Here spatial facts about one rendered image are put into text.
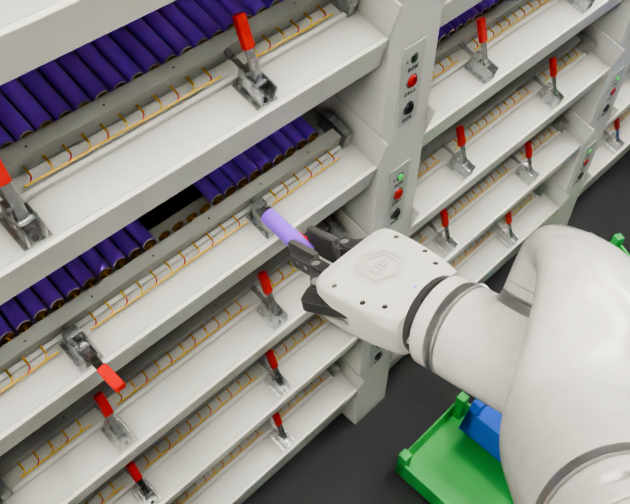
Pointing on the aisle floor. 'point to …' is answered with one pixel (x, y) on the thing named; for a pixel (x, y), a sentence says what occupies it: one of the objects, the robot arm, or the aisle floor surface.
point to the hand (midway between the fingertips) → (315, 252)
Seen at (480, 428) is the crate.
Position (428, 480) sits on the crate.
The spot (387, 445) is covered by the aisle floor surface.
